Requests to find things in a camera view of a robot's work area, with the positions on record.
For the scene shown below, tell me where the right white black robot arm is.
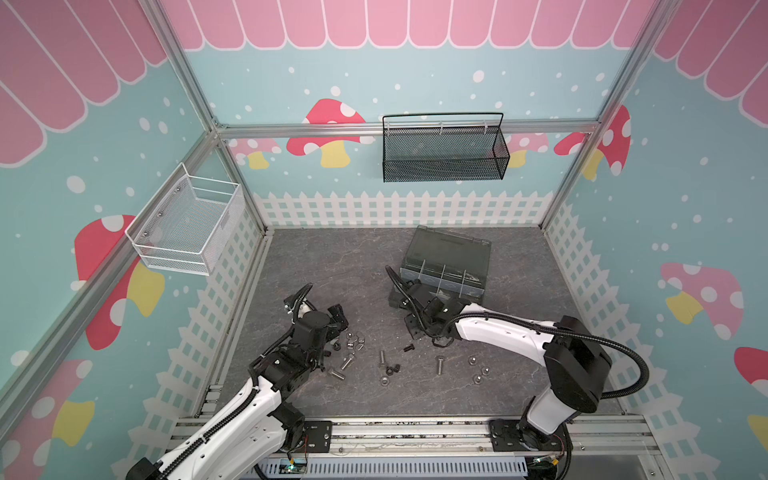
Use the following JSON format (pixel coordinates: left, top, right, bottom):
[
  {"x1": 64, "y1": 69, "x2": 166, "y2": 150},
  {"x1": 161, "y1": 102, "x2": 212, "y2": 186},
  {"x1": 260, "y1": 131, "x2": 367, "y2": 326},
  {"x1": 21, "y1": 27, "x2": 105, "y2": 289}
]
[{"x1": 385, "y1": 266, "x2": 650, "y2": 451}]

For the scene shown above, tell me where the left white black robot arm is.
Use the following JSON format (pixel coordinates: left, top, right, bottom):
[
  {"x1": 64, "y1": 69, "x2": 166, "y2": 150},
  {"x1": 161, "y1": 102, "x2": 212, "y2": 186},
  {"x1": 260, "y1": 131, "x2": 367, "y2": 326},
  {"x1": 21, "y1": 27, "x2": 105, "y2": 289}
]
[{"x1": 126, "y1": 283, "x2": 349, "y2": 479}]

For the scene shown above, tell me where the silver wing nut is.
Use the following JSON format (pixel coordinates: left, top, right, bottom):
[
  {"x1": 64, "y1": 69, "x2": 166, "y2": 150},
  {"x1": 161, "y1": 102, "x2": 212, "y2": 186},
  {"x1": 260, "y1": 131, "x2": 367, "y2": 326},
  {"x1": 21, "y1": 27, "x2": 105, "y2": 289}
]
[{"x1": 346, "y1": 332, "x2": 365, "y2": 351}]

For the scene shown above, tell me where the grey plastic organizer box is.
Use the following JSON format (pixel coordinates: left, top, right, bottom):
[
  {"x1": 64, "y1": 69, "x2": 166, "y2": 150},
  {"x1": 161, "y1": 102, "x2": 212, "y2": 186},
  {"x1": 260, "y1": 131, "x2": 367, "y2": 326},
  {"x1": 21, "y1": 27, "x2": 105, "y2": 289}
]
[{"x1": 399, "y1": 226, "x2": 492, "y2": 303}]

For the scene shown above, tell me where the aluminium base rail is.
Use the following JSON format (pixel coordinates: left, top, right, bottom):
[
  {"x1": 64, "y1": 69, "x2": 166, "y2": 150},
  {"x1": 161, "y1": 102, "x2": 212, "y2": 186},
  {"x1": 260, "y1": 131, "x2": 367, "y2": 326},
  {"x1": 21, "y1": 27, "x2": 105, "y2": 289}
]
[{"x1": 167, "y1": 415, "x2": 661, "y2": 460}]

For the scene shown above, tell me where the white wire wall basket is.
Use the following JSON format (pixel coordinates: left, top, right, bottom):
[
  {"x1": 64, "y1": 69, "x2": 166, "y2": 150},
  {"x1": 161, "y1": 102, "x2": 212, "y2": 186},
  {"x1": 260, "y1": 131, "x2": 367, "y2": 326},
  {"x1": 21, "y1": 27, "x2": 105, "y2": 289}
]
[{"x1": 125, "y1": 164, "x2": 245, "y2": 276}]

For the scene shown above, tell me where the black mesh wall basket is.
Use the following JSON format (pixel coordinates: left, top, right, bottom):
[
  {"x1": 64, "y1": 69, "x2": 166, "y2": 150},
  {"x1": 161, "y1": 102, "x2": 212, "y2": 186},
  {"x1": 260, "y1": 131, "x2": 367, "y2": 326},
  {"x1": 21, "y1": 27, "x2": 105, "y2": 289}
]
[{"x1": 381, "y1": 112, "x2": 511, "y2": 183}]

